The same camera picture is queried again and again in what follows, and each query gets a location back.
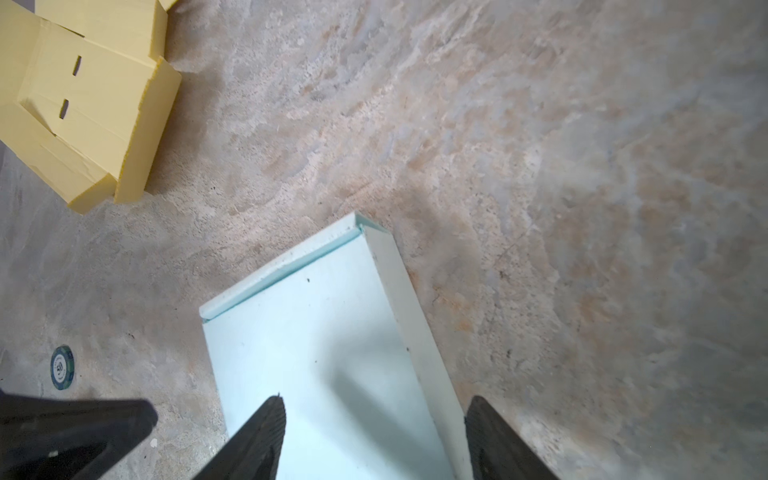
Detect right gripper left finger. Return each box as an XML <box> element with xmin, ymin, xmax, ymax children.
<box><xmin>194</xmin><ymin>396</ymin><xmax>286</xmax><ymax>480</ymax></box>

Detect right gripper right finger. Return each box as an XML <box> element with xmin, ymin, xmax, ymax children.
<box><xmin>465</xmin><ymin>395</ymin><xmax>558</xmax><ymax>480</ymax></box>

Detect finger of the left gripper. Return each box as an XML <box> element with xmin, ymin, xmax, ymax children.
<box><xmin>1</xmin><ymin>392</ymin><xmax>158</xmax><ymax>479</ymax></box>

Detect light blue paper box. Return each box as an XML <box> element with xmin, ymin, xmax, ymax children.
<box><xmin>199</xmin><ymin>213</ymin><xmax>472</xmax><ymax>479</ymax></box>

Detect yellow paper box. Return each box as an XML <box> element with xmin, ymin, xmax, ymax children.
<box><xmin>1</xmin><ymin>1</ymin><xmax>181</xmax><ymax>214</ymax></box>

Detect small tape ring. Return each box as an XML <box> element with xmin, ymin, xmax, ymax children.
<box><xmin>50</xmin><ymin>345</ymin><xmax>76</xmax><ymax>391</ymax></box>

